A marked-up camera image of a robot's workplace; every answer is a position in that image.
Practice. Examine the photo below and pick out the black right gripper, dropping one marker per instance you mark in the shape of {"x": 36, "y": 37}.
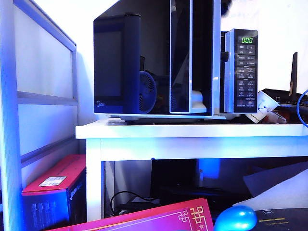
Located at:
{"x": 228, "y": 6}

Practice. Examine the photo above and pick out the black Midea microwave oven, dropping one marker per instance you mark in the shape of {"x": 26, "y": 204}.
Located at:
{"x": 108, "y": 72}

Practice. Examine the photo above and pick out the black router with antenna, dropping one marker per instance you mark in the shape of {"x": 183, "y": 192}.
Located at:
{"x": 294, "y": 69}

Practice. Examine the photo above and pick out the white paper cup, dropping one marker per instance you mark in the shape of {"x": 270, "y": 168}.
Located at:
{"x": 267, "y": 102}

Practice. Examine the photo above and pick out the small white red box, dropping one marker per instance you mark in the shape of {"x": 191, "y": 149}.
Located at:
{"x": 279, "y": 118}

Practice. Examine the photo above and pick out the dark red box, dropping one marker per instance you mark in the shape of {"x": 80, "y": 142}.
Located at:
{"x": 298, "y": 118}

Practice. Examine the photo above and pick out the white table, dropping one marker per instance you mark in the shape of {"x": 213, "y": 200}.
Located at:
{"x": 168, "y": 144}

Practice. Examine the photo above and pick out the white foam sheet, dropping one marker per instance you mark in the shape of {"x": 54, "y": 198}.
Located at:
{"x": 284, "y": 190}

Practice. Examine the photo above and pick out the frosted office partition panel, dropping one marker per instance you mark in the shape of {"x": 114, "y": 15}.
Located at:
{"x": 43, "y": 60}

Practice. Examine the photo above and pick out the glossy blue egg-shaped object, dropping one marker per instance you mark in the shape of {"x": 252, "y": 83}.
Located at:
{"x": 235, "y": 219}

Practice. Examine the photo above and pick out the black box gold print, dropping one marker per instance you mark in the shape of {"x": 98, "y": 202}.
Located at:
{"x": 284, "y": 221}

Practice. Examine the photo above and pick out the pink gift box gold pattern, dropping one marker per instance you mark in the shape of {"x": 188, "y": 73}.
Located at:
{"x": 144, "y": 220}

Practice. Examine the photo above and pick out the red and black cardboard box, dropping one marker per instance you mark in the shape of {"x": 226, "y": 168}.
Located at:
{"x": 47, "y": 204}

